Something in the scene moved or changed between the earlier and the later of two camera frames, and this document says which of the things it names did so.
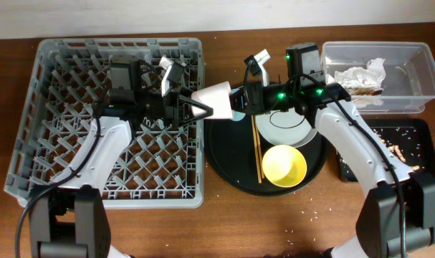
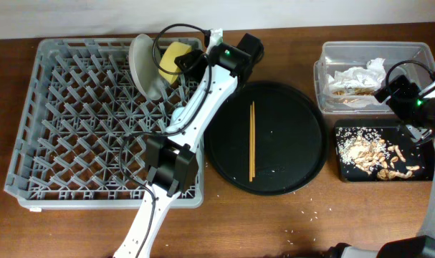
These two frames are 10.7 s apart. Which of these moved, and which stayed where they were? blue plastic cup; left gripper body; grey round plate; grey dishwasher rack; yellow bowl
Moved: left gripper body; blue plastic cup; grey round plate; yellow bowl
Stayed: grey dishwasher rack
